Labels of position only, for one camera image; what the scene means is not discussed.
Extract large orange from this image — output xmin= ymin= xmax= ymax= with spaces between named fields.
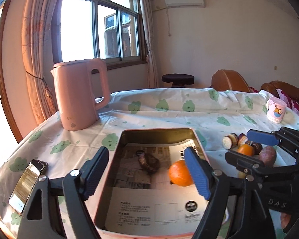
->
xmin=168 ymin=160 xmax=193 ymax=187

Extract dark brown round fruit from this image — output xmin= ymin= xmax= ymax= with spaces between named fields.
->
xmin=138 ymin=153 xmax=161 ymax=175

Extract right hand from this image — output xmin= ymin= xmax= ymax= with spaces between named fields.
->
xmin=280 ymin=213 xmax=292 ymax=229

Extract purple passion fruit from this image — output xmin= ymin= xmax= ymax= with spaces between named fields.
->
xmin=258 ymin=146 xmax=276 ymax=167

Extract small brown kiwi fruit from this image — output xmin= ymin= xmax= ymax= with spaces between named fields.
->
xmin=238 ymin=171 xmax=246 ymax=179

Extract dark brown wrinkled fruit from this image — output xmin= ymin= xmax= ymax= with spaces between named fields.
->
xmin=251 ymin=142 xmax=263 ymax=155

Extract small orange tangerine far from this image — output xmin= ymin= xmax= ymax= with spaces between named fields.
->
xmin=237 ymin=144 xmax=254 ymax=157

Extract cut sugarcane piece right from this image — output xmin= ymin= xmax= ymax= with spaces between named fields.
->
xmin=238 ymin=133 xmax=251 ymax=146

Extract cut sugarcane piece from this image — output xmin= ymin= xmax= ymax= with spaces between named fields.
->
xmin=222 ymin=133 xmax=239 ymax=150
xmin=238 ymin=133 xmax=251 ymax=146

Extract pink floral cushion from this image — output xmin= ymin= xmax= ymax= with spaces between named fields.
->
xmin=277 ymin=89 xmax=299 ymax=115

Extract pink cartoon cup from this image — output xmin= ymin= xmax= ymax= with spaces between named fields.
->
xmin=266 ymin=97 xmax=287 ymax=123

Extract cut sugarcane piece left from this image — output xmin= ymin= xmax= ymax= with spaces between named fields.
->
xmin=222 ymin=133 xmax=239 ymax=150

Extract white tablecloth green clouds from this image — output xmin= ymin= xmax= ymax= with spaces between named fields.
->
xmin=0 ymin=87 xmax=299 ymax=239

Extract brown leather chair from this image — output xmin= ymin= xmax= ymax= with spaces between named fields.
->
xmin=211 ymin=70 xmax=250 ymax=93

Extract printed paper sheet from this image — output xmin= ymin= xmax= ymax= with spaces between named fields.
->
xmin=104 ymin=139 xmax=207 ymax=236

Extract pink metal tin box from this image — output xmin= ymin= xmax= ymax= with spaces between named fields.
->
xmin=94 ymin=128 xmax=207 ymax=238

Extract dark round stool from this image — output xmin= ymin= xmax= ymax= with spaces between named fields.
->
xmin=162 ymin=73 xmax=195 ymax=87

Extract pink electric kettle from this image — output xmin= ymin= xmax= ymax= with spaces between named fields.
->
xmin=51 ymin=58 xmax=111 ymax=131

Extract white air conditioner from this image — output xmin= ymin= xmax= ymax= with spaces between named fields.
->
xmin=165 ymin=0 xmax=205 ymax=8

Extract beige curtain right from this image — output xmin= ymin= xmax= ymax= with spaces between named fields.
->
xmin=140 ymin=0 xmax=159 ymax=88

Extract pink curtain left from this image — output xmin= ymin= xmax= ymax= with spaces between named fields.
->
xmin=21 ymin=0 xmax=57 ymax=125

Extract window with dark frame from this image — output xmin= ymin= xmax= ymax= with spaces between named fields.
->
xmin=52 ymin=0 xmax=146 ymax=69

